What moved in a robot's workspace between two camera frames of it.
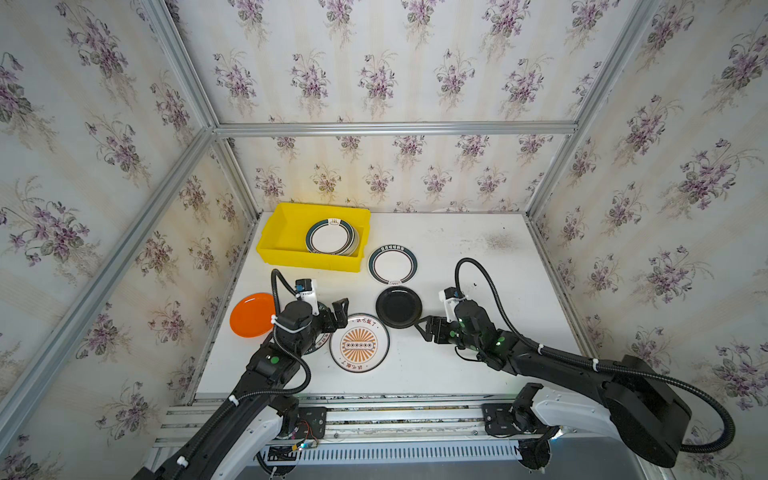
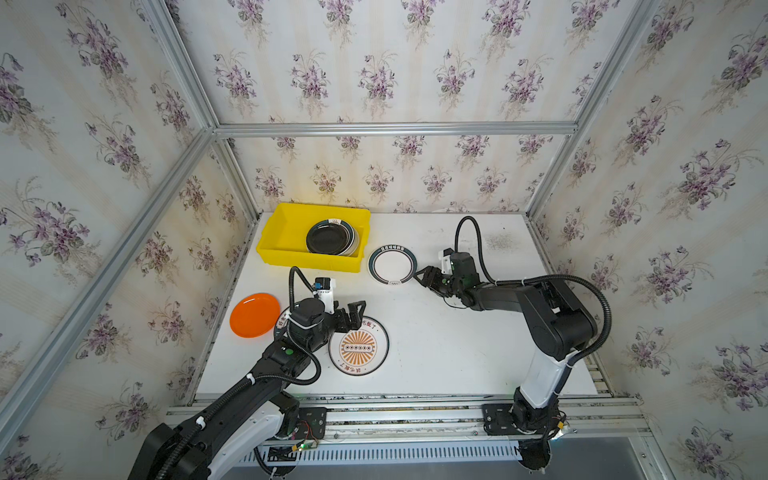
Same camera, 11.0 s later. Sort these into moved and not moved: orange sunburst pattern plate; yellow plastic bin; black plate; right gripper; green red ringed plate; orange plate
Moved: right gripper; black plate
Not moved: orange sunburst pattern plate; yellow plastic bin; orange plate; green red ringed plate
